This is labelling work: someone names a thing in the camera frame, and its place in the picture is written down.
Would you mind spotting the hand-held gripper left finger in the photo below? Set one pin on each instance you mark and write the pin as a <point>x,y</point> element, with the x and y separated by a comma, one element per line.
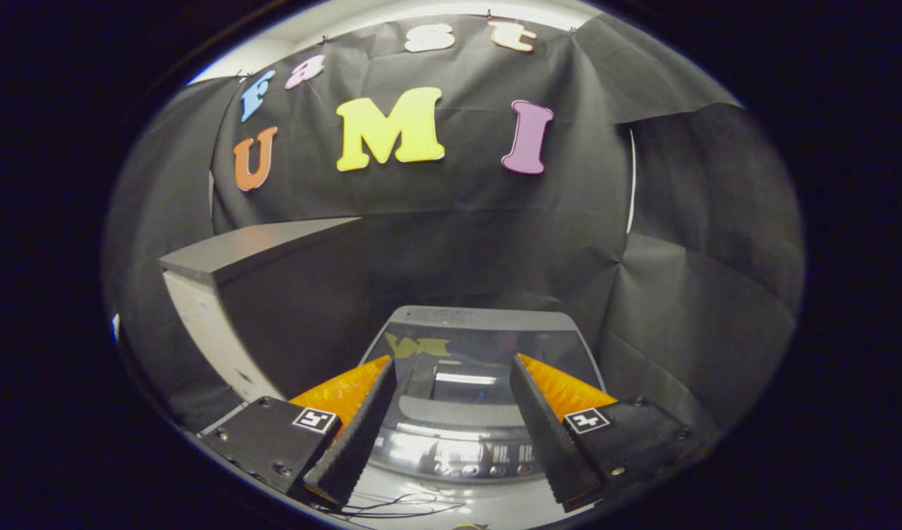
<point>355,442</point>

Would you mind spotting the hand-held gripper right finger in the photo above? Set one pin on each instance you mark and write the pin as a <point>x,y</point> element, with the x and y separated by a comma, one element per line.
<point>554,442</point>

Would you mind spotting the grey washing machine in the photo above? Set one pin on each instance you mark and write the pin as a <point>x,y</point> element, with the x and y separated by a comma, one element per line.
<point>458,449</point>

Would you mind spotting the dark washing machine lid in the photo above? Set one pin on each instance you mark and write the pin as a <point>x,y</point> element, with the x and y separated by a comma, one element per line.
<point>466,346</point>

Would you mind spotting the beige cabinet with dark top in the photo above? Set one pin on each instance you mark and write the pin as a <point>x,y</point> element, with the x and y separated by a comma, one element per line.
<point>289,316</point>

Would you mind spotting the white papers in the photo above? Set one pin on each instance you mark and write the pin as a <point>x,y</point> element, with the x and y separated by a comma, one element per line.
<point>115,327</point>

